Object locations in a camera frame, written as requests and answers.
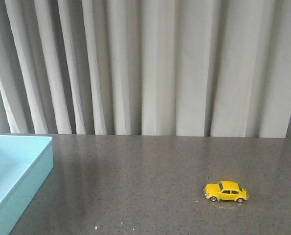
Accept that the yellow toy beetle car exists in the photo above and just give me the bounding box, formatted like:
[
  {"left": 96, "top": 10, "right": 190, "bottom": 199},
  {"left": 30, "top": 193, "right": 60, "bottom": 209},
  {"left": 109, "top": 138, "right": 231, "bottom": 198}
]
[{"left": 203, "top": 180, "right": 249, "bottom": 203}]

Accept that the light blue storage box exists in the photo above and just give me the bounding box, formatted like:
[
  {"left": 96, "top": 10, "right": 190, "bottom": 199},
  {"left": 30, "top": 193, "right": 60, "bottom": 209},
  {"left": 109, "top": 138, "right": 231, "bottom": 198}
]
[{"left": 0, "top": 135, "right": 54, "bottom": 235}]

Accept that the grey pleated curtain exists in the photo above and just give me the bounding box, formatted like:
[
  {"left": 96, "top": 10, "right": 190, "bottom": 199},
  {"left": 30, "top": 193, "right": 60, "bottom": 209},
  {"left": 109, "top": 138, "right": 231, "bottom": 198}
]
[{"left": 0, "top": 0, "right": 291, "bottom": 138}]

